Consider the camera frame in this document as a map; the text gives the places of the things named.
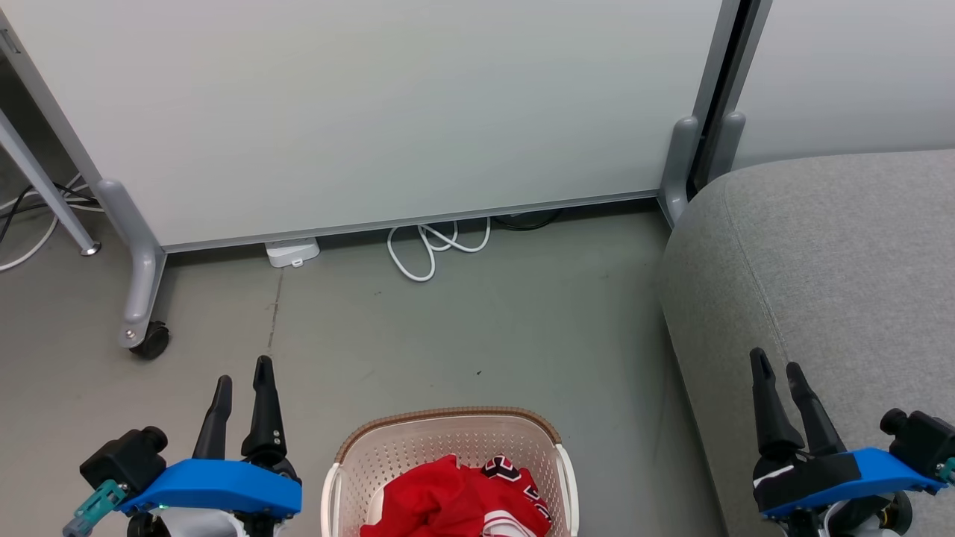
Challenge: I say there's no thick black cable under partition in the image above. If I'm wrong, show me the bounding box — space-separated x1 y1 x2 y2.
492 209 562 231

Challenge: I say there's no white power adapter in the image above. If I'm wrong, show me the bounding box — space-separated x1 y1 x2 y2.
265 237 322 269

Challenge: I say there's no cream perforated laundry basket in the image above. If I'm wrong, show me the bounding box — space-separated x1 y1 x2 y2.
321 406 580 537

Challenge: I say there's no coiled white cable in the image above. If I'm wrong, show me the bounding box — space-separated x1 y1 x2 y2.
386 216 493 283

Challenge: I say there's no grey metal frame post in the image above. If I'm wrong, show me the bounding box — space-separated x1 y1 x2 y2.
720 0 955 172

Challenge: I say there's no large white partition panel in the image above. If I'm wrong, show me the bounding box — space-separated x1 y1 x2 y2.
0 0 741 252

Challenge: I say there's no black caster wheel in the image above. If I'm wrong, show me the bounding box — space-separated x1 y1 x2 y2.
131 321 171 361

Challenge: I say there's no grey metal table leg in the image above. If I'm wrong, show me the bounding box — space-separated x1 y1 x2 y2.
0 108 102 257

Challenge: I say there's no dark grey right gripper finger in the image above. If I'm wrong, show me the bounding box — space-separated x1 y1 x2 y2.
749 348 805 460
786 362 848 456

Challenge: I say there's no teal cable connector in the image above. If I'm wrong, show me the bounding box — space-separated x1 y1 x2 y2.
63 480 128 537

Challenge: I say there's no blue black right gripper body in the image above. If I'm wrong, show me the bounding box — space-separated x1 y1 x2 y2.
752 446 945 537

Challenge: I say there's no thin black floor cable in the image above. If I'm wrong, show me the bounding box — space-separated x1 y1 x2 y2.
0 183 98 243

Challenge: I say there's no long white floor cable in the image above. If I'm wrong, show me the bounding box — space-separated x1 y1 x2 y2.
0 173 105 273

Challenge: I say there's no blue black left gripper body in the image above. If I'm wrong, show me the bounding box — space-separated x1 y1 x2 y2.
119 447 303 537

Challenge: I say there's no red white sports jersey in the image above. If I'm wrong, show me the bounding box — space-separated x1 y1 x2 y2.
360 453 554 537

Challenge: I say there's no short grey partition foot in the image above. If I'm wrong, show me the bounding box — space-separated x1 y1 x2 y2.
705 110 747 183
658 116 702 228

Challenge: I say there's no grey partition foot with screws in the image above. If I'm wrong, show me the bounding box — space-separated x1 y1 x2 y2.
95 179 166 350

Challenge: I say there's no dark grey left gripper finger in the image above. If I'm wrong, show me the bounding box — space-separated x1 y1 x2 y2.
240 355 288 462
192 375 234 460

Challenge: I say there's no grey fabric sofa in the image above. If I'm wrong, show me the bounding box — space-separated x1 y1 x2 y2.
658 149 955 537

